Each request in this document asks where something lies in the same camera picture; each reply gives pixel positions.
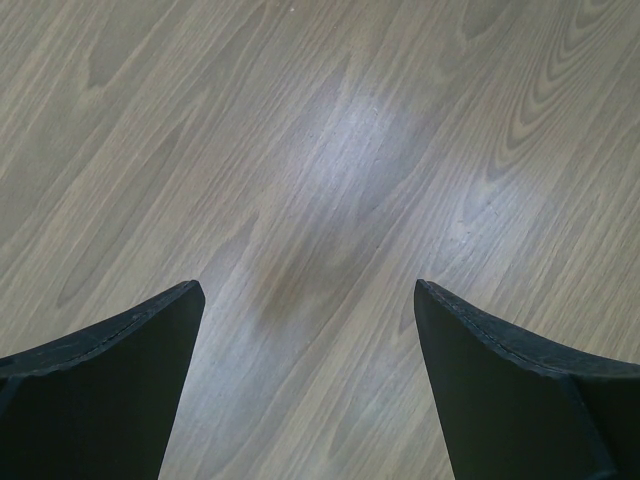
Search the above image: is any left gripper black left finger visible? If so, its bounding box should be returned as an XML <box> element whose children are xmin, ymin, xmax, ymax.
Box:
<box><xmin>1</xmin><ymin>280</ymin><xmax>205</xmax><ymax>479</ymax></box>

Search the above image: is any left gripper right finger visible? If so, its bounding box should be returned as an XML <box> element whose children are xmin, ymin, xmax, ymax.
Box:
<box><xmin>414</xmin><ymin>280</ymin><xmax>639</xmax><ymax>479</ymax></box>

